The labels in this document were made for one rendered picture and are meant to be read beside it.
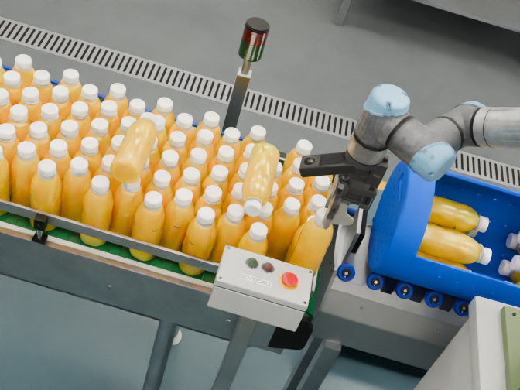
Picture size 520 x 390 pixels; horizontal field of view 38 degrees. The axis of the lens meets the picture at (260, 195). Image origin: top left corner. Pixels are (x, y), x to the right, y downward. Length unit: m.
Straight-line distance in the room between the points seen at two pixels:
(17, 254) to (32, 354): 0.86
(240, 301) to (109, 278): 0.39
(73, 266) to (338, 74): 2.51
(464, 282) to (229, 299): 0.55
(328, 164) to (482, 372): 0.51
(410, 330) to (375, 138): 0.69
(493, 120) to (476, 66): 3.20
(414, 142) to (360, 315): 0.68
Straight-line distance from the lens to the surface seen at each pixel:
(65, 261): 1.88
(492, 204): 2.02
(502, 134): 1.43
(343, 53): 4.28
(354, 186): 1.53
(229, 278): 1.60
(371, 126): 1.43
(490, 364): 1.64
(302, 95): 3.88
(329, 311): 1.94
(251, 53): 2.01
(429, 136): 1.40
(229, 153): 1.85
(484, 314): 1.70
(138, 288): 1.87
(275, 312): 1.64
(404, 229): 1.73
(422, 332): 1.99
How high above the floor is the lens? 2.36
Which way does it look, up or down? 46 degrees down
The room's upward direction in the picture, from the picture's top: 19 degrees clockwise
